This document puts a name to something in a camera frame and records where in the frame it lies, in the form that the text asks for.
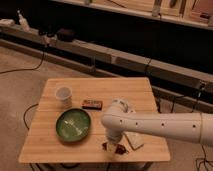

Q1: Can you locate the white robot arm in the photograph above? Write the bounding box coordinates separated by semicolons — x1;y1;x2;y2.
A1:
101;99;213;147

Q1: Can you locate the green round plate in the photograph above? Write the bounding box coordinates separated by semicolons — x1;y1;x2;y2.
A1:
55;108;91;143

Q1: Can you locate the small brown orange box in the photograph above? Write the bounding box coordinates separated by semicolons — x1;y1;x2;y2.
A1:
82;100;103;110

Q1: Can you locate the white plastic cup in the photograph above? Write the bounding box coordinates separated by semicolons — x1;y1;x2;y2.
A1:
55;87;72;108

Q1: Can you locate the black device on ledge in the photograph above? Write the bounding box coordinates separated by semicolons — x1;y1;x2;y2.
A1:
57;28;75;42

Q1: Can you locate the white spray bottle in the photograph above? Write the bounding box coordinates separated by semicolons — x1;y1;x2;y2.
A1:
17;11;30;31

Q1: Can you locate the black cable on floor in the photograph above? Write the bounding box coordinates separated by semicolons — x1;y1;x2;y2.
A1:
22;103;40;131

